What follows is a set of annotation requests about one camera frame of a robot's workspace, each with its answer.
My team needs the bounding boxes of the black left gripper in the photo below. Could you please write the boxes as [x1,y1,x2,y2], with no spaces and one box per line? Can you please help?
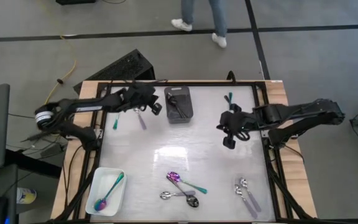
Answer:
[121,82,163,116]

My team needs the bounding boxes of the white yellow cup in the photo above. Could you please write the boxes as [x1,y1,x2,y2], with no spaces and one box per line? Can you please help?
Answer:
[16,187,38,205]

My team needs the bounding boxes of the yellow cable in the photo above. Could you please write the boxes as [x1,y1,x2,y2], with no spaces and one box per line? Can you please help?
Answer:
[44,30,78,106]

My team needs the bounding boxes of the black metal table frame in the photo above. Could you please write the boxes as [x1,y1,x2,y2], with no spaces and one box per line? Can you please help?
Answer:
[53,80,323,224]

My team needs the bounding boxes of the pink iridescent spoon teal handle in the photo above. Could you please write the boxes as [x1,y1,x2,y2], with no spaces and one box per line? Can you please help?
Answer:
[112,112,121,131]

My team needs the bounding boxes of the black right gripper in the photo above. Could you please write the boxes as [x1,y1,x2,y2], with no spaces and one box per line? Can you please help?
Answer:
[216,103,257,150]

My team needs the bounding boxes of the white rectangular tray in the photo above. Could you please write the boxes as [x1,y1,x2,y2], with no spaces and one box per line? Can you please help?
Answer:
[85,167,128,217]

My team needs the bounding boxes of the person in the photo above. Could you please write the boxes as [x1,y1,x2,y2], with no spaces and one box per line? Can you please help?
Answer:
[170,0,229,49]

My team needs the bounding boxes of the dark grey plastic bin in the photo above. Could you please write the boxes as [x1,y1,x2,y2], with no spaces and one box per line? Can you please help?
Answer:
[163,86,195,124]

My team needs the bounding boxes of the black flat box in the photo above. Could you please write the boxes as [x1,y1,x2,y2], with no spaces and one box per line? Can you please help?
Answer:
[55,0,98,6]

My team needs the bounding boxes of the black perforated box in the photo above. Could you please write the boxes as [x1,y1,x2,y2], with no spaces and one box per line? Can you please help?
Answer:
[73,49,157,95]

